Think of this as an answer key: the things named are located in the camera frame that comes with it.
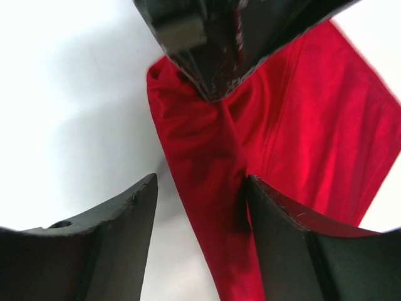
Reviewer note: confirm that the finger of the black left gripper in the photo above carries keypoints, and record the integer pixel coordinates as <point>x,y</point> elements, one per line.
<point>238,42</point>
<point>179,28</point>

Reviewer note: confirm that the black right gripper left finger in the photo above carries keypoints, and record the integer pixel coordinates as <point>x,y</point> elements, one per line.
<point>100,254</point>

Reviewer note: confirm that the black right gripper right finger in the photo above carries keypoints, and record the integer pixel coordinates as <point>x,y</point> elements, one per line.
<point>304,255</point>

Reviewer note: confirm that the red cloth napkin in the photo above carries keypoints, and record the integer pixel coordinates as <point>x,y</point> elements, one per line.
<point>314,121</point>

